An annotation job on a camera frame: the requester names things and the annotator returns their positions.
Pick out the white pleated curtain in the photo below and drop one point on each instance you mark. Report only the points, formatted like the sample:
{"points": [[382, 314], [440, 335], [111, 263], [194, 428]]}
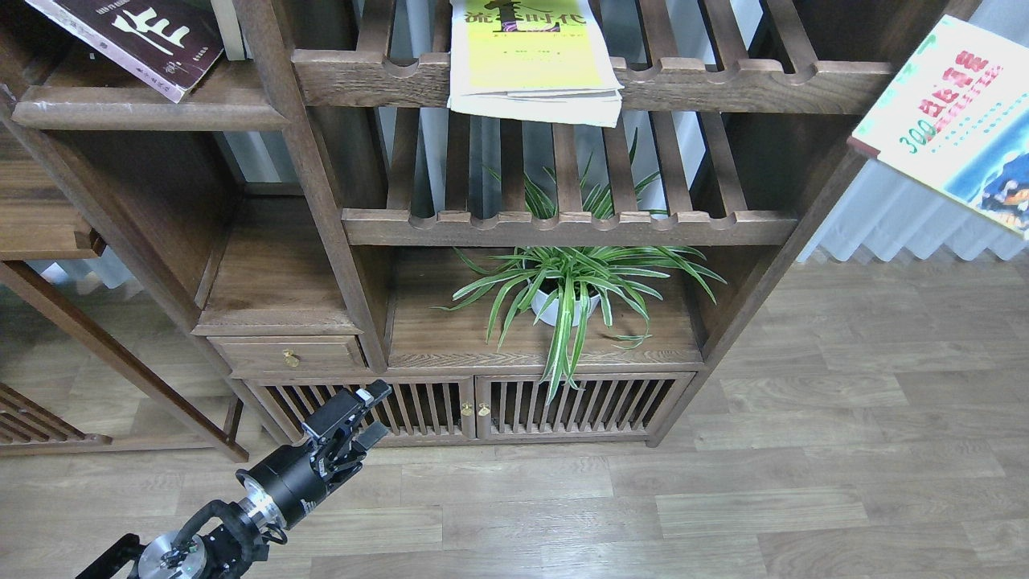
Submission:
{"points": [[886, 215]]}

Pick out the brass drawer knob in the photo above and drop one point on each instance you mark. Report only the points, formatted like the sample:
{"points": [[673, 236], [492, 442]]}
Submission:
{"points": [[290, 359]]}

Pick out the dark wooden bookshelf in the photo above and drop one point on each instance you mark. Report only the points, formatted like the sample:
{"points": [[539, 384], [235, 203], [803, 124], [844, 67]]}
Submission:
{"points": [[311, 198]]}

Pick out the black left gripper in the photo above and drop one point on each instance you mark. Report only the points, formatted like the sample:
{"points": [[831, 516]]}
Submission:
{"points": [[285, 487]]}

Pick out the green spider plant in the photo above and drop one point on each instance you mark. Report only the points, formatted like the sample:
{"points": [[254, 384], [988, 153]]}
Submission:
{"points": [[613, 272]]}

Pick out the white upright book spine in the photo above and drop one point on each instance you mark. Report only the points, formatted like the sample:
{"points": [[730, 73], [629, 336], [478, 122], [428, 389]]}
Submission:
{"points": [[230, 30]]}

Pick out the blue landscape cover book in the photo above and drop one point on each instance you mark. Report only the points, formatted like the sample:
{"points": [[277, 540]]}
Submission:
{"points": [[955, 119]]}

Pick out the yellow cover book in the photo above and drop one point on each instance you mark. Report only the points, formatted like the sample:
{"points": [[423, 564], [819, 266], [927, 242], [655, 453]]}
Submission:
{"points": [[543, 61]]}

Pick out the white plant pot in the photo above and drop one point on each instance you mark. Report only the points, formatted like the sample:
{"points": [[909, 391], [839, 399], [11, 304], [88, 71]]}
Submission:
{"points": [[547, 308]]}

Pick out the maroon book white characters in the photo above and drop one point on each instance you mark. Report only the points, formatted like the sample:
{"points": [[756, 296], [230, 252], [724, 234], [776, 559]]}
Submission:
{"points": [[169, 45]]}

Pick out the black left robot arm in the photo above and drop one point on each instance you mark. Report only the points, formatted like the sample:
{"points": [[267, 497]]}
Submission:
{"points": [[222, 540]]}

